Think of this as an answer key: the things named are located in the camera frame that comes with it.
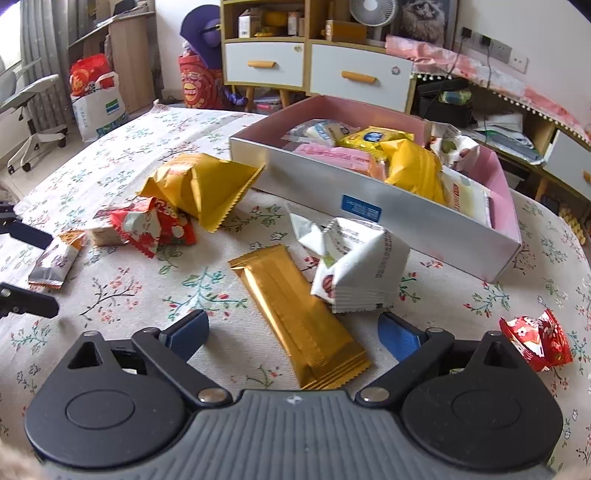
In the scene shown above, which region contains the yellow cardboard box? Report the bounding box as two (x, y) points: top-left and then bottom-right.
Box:
(325, 19), (368, 43)

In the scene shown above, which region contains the pink snack packet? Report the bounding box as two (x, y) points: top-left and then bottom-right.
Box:
(292, 142), (387, 180)

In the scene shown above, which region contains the tall wooden shelf cabinet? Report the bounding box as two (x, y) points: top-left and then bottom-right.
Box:
(220, 0), (417, 114)

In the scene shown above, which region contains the pink patterned cloth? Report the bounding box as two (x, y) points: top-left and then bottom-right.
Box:
(385, 34), (591, 144)

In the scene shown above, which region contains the white office chair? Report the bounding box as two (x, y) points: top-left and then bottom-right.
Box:
(0, 60), (70, 175)

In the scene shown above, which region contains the clear blue striped snack packet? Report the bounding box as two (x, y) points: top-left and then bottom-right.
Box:
(283, 119), (363, 147)

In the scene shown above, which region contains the red gift bag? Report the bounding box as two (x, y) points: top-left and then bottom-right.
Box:
(178, 53), (228, 110)

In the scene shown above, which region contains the yellow egg tray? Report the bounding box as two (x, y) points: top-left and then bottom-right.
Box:
(558, 205), (591, 245)

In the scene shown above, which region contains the pink lined cardboard box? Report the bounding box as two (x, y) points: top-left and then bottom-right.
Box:
(229, 95), (523, 284)

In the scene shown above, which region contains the wooden desk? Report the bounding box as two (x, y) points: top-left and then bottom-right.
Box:
(68, 0), (163, 115)

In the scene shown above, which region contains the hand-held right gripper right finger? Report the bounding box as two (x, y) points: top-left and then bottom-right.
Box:
(355, 311), (525, 409)

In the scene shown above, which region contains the yellow round tin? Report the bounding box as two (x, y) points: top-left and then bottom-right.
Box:
(261, 10), (289, 33)

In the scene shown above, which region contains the small red snack packet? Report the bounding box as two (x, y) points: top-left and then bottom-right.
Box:
(499, 308), (574, 374)
(107, 198), (197, 259)

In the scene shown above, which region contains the white media shelf drawer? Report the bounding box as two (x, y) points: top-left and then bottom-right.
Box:
(544, 129), (591, 205)

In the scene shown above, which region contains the white pale yellow snack packet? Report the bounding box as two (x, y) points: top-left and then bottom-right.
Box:
(440, 167), (494, 228)

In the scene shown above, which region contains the red plastic bag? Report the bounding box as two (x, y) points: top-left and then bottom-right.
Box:
(69, 53), (115, 97)

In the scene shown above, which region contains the framed cat picture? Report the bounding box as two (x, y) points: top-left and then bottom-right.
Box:
(398, 0), (459, 46)

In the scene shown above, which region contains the pile of papers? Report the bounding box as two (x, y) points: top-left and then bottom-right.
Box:
(475, 110), (546, 164)

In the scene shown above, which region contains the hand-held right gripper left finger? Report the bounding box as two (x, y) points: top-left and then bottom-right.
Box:
(65, 310), (234, 409)

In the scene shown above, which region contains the yellow printed snack packet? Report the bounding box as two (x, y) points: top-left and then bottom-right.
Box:
(137, 154), (267, 232)

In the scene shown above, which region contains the plain yellow snack packet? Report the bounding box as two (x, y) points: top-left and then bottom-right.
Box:
(383, 137), (448, 207)

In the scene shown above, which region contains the white shopping bag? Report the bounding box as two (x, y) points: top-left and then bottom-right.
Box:
(71, 71), (131, 143)

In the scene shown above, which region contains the clear biscuit packet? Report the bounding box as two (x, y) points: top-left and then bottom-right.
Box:
(87, 217), (132, 247)

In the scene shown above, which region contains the gold wafer bar packet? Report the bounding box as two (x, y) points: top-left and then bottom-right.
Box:
(228, 244), (372, 391)

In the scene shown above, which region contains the black storage box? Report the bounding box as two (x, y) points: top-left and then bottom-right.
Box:
(417, 78), (472, 129)

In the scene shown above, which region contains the white nut print snack packet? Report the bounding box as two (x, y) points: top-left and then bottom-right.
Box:
(429, 122), (482, 171)

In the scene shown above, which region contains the grey curtain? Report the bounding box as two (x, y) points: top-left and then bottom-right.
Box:
(18, 0), (70, 132)

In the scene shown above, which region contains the clear storage bin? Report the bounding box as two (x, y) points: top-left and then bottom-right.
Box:
(253, 95), (283, 115)

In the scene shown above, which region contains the yellow blue label snack packet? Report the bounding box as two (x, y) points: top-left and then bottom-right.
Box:
(336, 126), (415, 160)

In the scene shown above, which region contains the white cabinet drawer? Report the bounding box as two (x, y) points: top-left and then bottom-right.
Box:
(309, 44), (415, 106)
(223, 41), (306, 87)

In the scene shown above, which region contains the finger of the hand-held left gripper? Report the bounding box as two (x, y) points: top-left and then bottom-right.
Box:
(0, 200), (54, 251)
(0, 282), (60, 320)

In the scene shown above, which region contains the low wooden media shelf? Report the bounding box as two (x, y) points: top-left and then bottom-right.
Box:
(413, 74), (591, 208)

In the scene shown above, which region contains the purple plush toy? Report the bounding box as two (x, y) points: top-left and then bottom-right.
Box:
(178, 4), (223, 70)

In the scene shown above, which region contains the orange and white snack packet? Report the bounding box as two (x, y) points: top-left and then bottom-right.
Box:
(28, 230), (88, 291)

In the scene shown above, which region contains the white desk fan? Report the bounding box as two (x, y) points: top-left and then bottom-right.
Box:
(348, 0), (399, 41)

